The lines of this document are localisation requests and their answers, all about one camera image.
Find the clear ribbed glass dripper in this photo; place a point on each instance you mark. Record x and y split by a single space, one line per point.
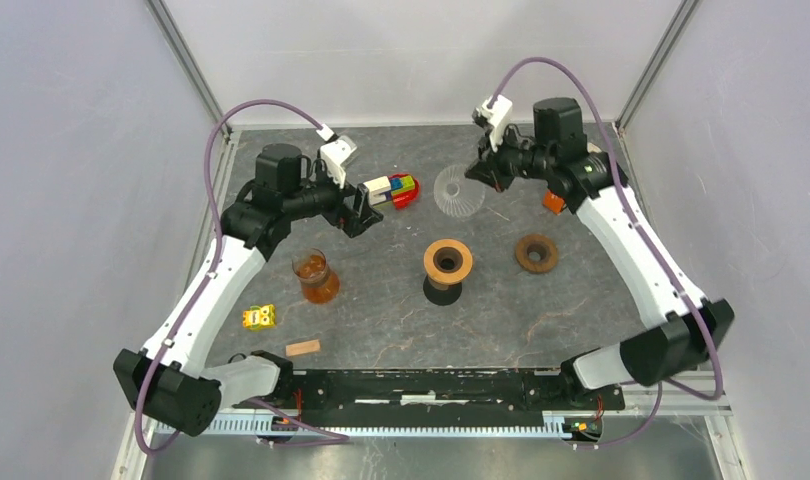
455 195

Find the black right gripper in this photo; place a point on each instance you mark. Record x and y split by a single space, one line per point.
482 171

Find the grey slotted cable duct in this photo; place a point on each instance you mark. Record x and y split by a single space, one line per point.
265 424

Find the yellow toy block figure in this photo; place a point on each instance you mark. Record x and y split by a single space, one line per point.
259 317

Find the red toy block base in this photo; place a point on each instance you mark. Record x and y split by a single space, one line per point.
403 199

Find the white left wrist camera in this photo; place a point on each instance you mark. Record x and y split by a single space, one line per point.
336 153

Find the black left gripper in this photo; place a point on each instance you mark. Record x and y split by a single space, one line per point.
365 216

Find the small wooden plank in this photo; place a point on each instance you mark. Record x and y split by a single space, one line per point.
303 348

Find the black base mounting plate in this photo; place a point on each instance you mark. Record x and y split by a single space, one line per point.
435 398

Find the lime green toy brick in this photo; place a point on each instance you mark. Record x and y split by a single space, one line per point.
407 183

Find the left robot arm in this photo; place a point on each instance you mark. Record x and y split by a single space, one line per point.
167 379

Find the amber glass flask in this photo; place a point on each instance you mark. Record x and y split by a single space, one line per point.
318 281

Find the orange filter box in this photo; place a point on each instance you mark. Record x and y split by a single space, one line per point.
553 203

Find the white toy block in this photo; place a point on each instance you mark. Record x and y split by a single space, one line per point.
379 190

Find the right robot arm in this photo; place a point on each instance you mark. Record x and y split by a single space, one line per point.
682 325

